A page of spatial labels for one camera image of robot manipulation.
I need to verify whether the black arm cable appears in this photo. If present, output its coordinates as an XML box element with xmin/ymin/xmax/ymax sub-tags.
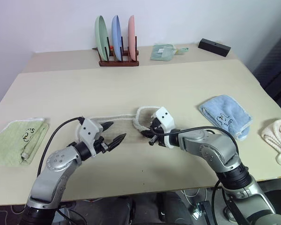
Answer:
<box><xmin>152</xmin><ymin>126</ymin><xmax>240</xmax><ymax>158</ymax></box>
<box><xmin>37</xmin><ymin>116</ymin><xmax>86</xmax><ymax>176</ymax></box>

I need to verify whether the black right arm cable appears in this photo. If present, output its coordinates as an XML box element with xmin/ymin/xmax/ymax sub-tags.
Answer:
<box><xmin>152</xmin><ymin>126</ymin><xmax>240</xmax><ymax>158</ymax></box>

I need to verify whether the purple patterned floor mat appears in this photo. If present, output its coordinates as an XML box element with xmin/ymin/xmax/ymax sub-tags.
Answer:
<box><xmin>0</xmin><ymin>204</ymin><xmax>28</xmax><ymax>225</ymax></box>

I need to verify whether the white floor cable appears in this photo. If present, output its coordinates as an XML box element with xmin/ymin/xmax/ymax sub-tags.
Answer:
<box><xmin>180</xmin><ymin>188</ymin><xmax>208</xmax><ymax>206</ymax></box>

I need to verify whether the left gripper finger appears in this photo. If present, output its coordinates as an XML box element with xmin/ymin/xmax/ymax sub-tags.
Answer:
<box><xmin>107</xmin><ymin>133</ymin><xmax>127</xmax><ymax>151</ymax></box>
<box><xmin>101</xmin><ymin>121</ymin><xmax>114</xmax><ymax>134</ymax></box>

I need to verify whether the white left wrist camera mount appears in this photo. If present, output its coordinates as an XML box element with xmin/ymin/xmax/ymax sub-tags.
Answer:
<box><xmin>78</xmin><ymin>118</ymin><xmax>104</xmax><ymax>151</ymax></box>

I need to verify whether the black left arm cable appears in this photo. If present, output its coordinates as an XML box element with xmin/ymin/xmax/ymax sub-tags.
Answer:
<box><xmin>37</xmin><ymin>116</ymin><xmax>86</xmax><ymax>176</ymax></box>

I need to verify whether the green plate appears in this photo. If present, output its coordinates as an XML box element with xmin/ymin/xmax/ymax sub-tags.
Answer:
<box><xmin>94</xmin><ymin>15</ymin><xmax>109</xmax><ymax>60</ymax></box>

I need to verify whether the brown wooden plate rack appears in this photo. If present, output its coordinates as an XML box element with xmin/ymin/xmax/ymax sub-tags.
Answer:
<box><xmin>91</xmin><ymin>35</ymin><xmax>140</xmax><ymax>68</ymax></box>

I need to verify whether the blue folded towel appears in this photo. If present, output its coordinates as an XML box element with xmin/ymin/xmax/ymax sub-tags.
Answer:
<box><xmin>199</xmin><ymin>94</ymin><xmax>253</xmax><ymax>141</ymax></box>

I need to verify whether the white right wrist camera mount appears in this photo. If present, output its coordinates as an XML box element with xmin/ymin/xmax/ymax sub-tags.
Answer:
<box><xmin>151</xmin><ymin>106</ymin><xmax>178</xmax><ymax>149</ymax></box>

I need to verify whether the blue plate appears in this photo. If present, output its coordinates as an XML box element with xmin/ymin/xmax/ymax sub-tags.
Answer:
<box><xmin>111</xmin><ymin>15</ymin><xmax>123</xmax><ymax>61</ymax></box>

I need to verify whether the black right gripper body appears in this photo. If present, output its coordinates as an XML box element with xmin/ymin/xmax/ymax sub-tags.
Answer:
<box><xmin>148</xmin><ymin>119</ymin><xmax>166</xmax><ymax>147</ymax></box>

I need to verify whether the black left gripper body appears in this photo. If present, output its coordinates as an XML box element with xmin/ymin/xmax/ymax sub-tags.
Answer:
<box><xmin>92</xmin><ymin>136</ymin><xmax>110</xmax><ymax>156</ymax></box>

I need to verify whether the pale green folded cloth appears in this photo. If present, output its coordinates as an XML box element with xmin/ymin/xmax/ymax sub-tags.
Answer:
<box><xmin>150</xmin><ymin>43</ymin><xmax>177</xmax><ymax>62</ymax></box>

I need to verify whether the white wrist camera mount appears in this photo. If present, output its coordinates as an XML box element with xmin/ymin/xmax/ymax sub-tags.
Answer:
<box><xmin>151</xmin><ymin>106</ymin><xmax>178</xmax><ymax>149</ymax></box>
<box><xmin>78</xmin><ymin>118</ymin><xmax>104</xmax><ymax>151</ymax></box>

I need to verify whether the pink plate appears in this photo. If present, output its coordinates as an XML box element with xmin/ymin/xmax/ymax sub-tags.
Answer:
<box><xmin>127</xmin><ymin>15</ymin><xmax>138</xmax><ymax>61</ymax></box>

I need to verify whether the black textured chair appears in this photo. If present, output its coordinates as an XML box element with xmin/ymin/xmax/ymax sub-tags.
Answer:
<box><xmin>250</xmin><ymin>30</ymin><xmax>281</xmax><ymax>106</ymax></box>

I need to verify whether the beige towel with white trim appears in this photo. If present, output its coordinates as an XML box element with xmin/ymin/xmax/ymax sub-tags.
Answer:
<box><xmin>78</xmin><ymin>106</ymin><xmax>165</xmax><ymax>144</ymax></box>

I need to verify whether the black power strip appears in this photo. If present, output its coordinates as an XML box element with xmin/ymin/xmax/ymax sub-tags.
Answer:
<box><xmin>192</xmin><ymin>200</ymin><xmax>213</xmax><ymax>220</ymax></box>

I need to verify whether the cream fluffy towel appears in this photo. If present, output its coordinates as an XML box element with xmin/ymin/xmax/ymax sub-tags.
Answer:
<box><xmin>261</xmin><ymin>118</ymin><xmax>281</xmax><ymax>166</ymax></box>

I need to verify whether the dark rounded shape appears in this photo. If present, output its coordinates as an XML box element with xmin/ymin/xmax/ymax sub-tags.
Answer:
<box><xmin>155</xmin><ymin>191</ymin><xmax>193</xmax><ymax>225</ymax></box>

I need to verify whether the green folded towel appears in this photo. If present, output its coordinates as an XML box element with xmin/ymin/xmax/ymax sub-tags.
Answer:
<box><xmin>0</xmin><ymin>117</ymin><xmax>50</xmax><ymax>167</ymax></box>

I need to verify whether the black rectangular box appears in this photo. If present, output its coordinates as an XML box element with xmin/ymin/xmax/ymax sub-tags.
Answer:
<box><xmin>198</xmin><ymin>38</ymin><xmax>232</xmax><ymax>58</ymax></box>

